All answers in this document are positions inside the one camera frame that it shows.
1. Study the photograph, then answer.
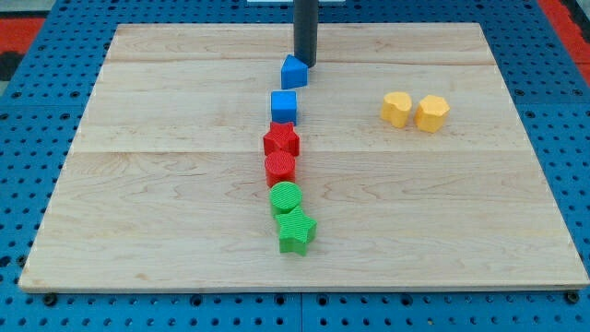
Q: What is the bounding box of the yellow hexagon block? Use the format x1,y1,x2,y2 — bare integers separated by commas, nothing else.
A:
414,95,450,133

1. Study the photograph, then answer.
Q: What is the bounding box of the red cylinder block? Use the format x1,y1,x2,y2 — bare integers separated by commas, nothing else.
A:
265,150,296,187

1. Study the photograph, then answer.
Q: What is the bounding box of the yellow heart block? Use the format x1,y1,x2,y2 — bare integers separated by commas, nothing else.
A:
380,91,412,128

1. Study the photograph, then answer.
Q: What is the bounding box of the green cylinder block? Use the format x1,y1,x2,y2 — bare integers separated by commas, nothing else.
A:
269,182,302,218

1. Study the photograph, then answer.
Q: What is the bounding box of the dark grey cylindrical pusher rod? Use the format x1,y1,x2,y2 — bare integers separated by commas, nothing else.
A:
293,0,319,68

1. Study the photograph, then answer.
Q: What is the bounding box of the blue cube block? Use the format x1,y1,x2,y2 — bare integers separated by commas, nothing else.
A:
271,90,297,125

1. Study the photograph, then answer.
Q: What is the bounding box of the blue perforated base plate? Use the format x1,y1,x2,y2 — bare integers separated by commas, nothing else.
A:
1,1,589,331

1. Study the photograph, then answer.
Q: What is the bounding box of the green star block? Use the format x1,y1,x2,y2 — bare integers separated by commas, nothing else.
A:
276,206,317,256

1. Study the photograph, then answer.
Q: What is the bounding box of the blue triangle block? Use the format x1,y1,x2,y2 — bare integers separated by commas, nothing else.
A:
280,54,309,89

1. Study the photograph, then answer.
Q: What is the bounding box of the light wooden board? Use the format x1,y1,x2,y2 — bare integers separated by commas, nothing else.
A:
18,23,589,293

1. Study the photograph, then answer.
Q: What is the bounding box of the red star block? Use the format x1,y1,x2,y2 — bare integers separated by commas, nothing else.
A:
263,122,300,157

